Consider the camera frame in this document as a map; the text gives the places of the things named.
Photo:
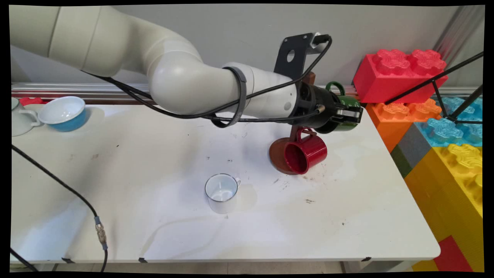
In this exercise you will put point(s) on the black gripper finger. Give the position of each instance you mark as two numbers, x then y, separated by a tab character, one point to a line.
349	116

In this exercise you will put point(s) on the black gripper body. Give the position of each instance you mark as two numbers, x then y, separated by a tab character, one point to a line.
316	108

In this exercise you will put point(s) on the green enamel mug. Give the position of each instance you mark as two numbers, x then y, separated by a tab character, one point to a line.
350	102

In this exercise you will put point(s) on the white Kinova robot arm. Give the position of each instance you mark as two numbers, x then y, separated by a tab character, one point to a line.
181	85

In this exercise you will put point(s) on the giant orange toy brick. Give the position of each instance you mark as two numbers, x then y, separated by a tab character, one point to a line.
389	119

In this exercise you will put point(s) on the red enamel mug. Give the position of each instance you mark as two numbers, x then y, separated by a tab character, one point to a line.
310	152

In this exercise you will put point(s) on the giant red toy brick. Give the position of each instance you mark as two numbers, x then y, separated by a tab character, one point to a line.
386	81

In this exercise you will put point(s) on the brown wooden mug tree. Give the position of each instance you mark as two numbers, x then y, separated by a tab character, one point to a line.
276	154

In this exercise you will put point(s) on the giant grey toy brick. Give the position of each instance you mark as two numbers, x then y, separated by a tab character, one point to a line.
413	144

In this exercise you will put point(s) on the black tripod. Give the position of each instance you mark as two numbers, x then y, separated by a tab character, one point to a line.
436	80

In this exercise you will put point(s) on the giant blue toy brick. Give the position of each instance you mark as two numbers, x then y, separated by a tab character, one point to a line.
444	133

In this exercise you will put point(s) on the giant yellow toy brick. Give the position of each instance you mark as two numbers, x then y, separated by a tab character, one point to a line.
444	193

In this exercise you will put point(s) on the white enamel mug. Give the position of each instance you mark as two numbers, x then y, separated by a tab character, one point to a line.
222	193

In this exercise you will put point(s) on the flat red toy brick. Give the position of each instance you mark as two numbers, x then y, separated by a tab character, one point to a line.
451	255

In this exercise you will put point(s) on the blue enamel bowl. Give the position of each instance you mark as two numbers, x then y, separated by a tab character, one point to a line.
63	112

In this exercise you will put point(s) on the small red block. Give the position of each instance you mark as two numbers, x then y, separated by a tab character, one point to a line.
31	100

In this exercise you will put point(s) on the white enamel cup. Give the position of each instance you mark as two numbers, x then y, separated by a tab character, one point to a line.
21	119

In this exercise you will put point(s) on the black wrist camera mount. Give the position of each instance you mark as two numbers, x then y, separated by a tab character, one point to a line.
295	58

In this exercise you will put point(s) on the aluminium post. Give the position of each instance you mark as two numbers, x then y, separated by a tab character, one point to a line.
459	31

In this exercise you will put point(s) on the aluminium rail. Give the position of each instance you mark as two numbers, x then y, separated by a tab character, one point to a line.
77	92

